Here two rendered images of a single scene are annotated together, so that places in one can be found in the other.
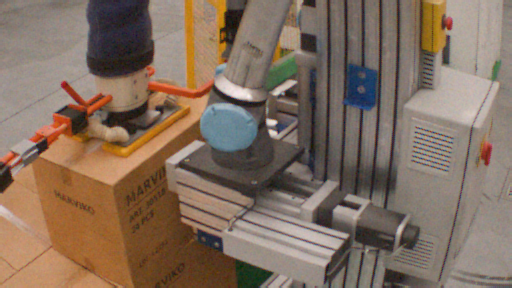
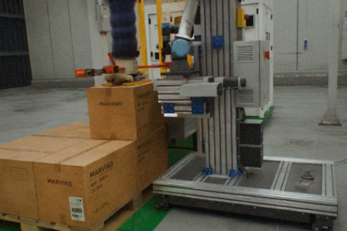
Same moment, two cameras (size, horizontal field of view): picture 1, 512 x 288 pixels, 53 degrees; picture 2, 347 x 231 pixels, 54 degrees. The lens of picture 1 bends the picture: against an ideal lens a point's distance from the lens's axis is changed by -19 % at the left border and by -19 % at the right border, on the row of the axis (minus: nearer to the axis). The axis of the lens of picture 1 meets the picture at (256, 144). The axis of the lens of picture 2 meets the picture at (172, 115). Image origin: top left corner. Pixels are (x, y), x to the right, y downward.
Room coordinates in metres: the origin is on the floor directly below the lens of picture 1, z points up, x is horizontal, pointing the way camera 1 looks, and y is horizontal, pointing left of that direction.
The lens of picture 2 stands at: (-1.17, 0.51, 1.16)
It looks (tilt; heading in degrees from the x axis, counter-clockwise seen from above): 10 degrees down; 351
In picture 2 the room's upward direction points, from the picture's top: 3 degrees counter-clockwise
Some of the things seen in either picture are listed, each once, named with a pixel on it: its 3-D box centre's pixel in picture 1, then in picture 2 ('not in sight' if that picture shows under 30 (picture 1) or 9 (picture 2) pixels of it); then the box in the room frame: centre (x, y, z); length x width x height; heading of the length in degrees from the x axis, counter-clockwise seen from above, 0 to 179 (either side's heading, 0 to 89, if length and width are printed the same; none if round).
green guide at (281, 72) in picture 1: (320, 44); not in sight; (3.43, -0.39, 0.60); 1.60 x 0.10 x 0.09; 147
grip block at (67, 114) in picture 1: (70, 119); (110, 69); (1.48, 0.53, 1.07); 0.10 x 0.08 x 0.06; 61
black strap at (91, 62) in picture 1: (120, 52); (125, 53); (1.70, 0.41, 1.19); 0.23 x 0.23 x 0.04
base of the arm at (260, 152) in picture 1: (241, 135); (179, 64); (1.33, 0.03, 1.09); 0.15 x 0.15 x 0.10
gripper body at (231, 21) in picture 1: (236, 26); (166, 47); (1.80, 0.05, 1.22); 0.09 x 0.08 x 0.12; 151
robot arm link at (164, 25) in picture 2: not in sight; (166, 29); (1.81, 0.04, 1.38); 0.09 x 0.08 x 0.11; 104
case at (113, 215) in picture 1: (130, 179); (128, 107); (1.69, 0.41, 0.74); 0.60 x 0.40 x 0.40; 151
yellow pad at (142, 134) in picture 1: (146, 122); (137, 80); (1.65, 0.33, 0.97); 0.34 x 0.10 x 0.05; 151
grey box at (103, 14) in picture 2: not in sight; (103, 19); (3.12, 0.58, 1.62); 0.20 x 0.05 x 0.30; 147
